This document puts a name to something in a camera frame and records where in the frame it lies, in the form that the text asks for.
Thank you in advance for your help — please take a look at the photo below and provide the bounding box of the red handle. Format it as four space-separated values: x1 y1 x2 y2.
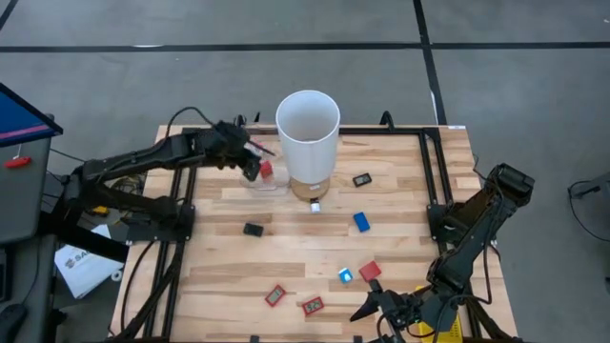
3 155 33 170

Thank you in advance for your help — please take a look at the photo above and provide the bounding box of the black rounded object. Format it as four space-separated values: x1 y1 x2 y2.
0 303 28 342

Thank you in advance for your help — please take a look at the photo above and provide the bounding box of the red tray, left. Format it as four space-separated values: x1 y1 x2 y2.
264 284 288 308

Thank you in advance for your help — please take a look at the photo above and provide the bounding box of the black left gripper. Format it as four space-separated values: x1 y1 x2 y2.
202 121 277 183

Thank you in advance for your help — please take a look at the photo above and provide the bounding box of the black aluminium table frame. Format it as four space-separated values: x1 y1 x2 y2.
142 124 478 343

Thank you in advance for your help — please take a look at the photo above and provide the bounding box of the grey cart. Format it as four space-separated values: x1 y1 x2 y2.
0 136 53 245

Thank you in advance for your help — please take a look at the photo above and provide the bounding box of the white paper sheet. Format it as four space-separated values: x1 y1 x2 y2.
53 223 126 300

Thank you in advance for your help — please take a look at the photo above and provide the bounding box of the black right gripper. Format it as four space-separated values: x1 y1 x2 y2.
350 278 426 329

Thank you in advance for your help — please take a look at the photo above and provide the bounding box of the white shade wooden base lamp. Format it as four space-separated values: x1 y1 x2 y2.
274 89 342 202

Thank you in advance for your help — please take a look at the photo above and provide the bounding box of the blue screen monitor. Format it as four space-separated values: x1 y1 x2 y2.
0 81 65 148

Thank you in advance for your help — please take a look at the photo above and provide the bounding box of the clear plastic bin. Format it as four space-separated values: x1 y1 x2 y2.
239 137 291 192

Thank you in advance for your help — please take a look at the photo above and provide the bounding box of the large red USB charger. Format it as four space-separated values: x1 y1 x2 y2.
357 260 383 283

